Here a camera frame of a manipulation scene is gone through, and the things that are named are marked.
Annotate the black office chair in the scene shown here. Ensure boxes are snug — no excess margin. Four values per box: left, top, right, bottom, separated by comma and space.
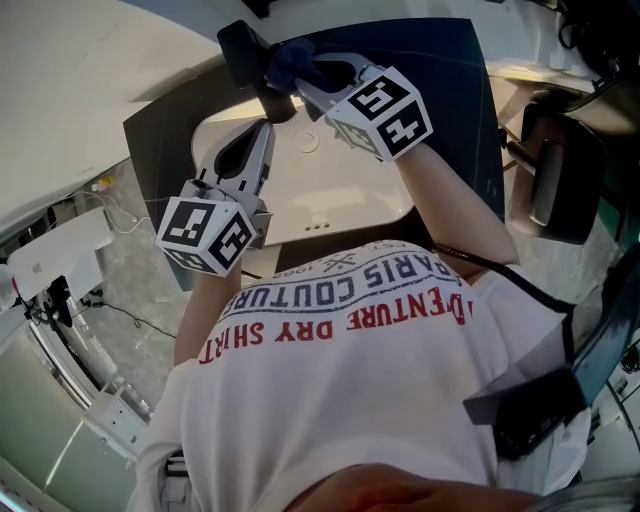
499, 87, 626, 246

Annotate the person's left forearm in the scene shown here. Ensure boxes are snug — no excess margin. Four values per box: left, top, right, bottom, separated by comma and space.
172, 267, 241, 366

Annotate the thick black cable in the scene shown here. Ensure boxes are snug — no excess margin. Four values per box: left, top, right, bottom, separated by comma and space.
432, 242, 576, 361

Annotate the person's right forearm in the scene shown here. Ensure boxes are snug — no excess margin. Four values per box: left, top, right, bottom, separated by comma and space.
392, 142, 521, 281

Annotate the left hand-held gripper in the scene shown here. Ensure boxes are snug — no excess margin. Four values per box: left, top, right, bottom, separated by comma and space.
154, 119, 276, 276

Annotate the silver metal door frame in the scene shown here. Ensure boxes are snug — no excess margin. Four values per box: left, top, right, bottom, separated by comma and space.
0, 319, 151, 512

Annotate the white electrical box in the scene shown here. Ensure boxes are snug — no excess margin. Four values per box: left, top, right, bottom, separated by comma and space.
82, 382, 151, 459

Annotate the black faucet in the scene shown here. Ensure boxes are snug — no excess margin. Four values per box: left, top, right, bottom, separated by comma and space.
216, 19, 296, 124

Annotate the white cardboard box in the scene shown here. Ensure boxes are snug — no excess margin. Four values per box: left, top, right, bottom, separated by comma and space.
7, 207, 114, 301

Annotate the white sink basin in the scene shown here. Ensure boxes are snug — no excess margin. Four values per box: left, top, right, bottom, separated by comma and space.
191, 94, 416, 247

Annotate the thin black floor cable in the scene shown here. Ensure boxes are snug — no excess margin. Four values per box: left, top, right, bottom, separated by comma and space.
69, 299, 179, 341

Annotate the dark blue cloth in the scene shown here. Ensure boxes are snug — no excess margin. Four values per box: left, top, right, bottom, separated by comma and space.
264, 39, 331, 96

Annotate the white desk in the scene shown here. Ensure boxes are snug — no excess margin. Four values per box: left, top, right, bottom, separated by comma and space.
469, 0, 601, 96

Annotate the white cable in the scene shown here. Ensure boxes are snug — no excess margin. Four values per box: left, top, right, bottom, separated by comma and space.
74, 189, 151, 234

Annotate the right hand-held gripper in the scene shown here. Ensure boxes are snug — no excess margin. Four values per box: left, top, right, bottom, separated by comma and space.
294, 52, 434, 164

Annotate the person's white printed shirt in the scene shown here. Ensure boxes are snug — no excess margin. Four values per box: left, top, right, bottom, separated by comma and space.
134, 239, 594, 512

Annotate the round white drain cover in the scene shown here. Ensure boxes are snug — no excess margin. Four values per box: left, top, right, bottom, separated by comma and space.
293, 130, 321, 155

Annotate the black tangled equipment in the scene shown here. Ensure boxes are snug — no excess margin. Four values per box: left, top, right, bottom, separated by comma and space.
22, 274, 76, 331

